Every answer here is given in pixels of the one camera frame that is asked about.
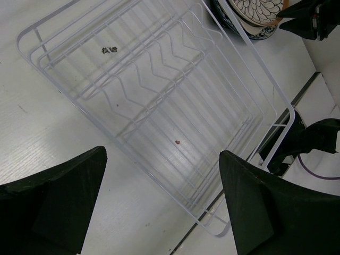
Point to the blue and white patterned plate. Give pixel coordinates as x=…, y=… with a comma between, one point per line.
x=225, y=22

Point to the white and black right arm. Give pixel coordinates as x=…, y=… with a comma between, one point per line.
x=321, y=135

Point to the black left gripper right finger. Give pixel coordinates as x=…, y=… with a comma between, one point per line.
x=270, y=215

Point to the orange rimmed petal pattern plate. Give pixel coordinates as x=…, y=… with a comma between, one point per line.
x=259, y=12

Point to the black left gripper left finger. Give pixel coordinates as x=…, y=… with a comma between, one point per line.
x=50, y=212

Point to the white wire dish rack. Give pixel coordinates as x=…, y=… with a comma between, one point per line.
x=167, y=85

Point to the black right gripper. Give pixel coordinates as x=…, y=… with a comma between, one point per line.
x=325, y=18

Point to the cream plate with blue centre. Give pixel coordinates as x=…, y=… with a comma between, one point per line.
x=256, y=30

